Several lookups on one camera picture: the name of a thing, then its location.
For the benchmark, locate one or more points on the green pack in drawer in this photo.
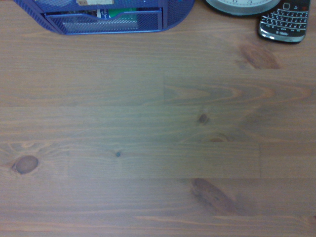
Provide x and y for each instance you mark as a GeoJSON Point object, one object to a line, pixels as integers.
{"type": "Point", "coordinates": [118, 12]}

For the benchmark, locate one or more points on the black keypad mobile phone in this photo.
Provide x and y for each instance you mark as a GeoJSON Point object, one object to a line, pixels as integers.
{"type": "Point", "coordinates": [284, 24]}

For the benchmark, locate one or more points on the black alarm clock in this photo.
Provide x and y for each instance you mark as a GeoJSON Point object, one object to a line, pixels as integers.
{"type": "Point", "coordinates": [237, 8]}

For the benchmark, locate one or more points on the blue mesh desk organizer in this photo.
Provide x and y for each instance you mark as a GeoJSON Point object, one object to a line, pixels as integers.
{"type": "Point", "coordinates": [153, 22]}

